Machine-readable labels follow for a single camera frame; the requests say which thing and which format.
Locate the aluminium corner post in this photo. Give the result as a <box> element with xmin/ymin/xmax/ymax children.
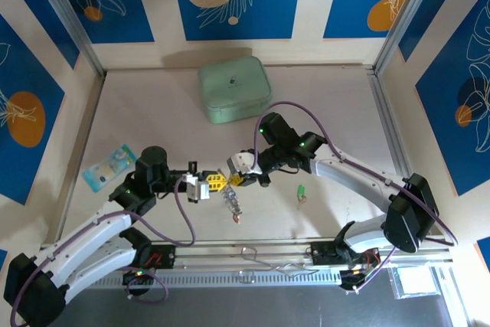
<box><xmin>27</xmin><ymin>0</ymin><xmax>107</xmax><ymax>77</ymax></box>
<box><xmin>373</xmin><ymin>0</ymin><xmax>441</xmax><ymax>75</ymax></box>

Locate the bent metal wire hook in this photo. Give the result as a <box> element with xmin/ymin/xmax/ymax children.
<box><xmin>239</xmin><ymin>246</ymin><xmax>322</xmax><ymax>277</ymax></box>

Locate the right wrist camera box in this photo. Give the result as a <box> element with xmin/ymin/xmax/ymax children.
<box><xmin>226</xmin><ymin>152</ymin><xmax>263</xmax><ymax>177</ymax></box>

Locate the clear plastic bag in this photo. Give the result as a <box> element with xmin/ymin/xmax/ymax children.
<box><xmin>389</xmin><ymin>265</ymin><xmax>440</xmax><ymax>300</ymax></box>

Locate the black controller board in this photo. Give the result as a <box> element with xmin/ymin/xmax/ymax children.
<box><xmin>339</xmin><ymin>253</ymin><xmax>382</xmax><ymax>293</ymax></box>
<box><xmin>122</xmin><ymin>268</ymin><xmax>156</xmax><ymax>289</ymax></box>

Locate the aluminium side rail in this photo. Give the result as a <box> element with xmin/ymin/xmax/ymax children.
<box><xmin>366</xmin><ymin>68</ymin><xmax>410</xmax><ymax>182</ymax></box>
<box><xmin>55</xmin><ymin>72</ymin><xmax>107</xmax><ymax>244</ymax></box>

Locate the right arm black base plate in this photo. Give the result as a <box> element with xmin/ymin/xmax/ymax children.
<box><xmin>310</xmin><ymin>241</ymin><xmax>345</xmax><ymax>267</ymax></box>

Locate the aluminium frame rail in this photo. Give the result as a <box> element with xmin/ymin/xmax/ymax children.
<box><xmin>33</xmin><ymin>240</ymin><xmax>455</xmax><ymax>271</ymax></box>

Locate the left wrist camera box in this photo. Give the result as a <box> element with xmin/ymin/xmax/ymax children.
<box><xmin>181</xmin><ymin>172</ymin><xmax>211</xmax><ymax>203</ymax></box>

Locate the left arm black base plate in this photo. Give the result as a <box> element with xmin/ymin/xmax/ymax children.
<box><xmin>132</xmin><ymin>243</ymin><xmax>177</xmax><ymax>271</ymax></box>

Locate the mint green zip case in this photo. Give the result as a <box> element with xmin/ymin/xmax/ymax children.
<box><xmin>197</xmin><ymin>56</ymin><xmax>273</xmax><ymax>126</ymax></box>

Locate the slotted grey cable duct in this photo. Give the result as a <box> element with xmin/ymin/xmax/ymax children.
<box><xmin>60</xmin><ymin>267</ymin><xmax>345</xmax><ymax>289</ymax></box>

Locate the light blue wipes packet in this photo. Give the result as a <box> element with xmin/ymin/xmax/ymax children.
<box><xmin>82</xmin><ymin>143</ymin><xmax>138</xmax><ymax>193</ymax></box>

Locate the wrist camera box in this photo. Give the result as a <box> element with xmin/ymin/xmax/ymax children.
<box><xmin>226</xmin><ymin>152</ymin><xmax>263</xmax><ymax>177</ymax></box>
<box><xmin>181</xmin><ymin>172</ymin><xmax>211</xmax><ymax>203</ymax></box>

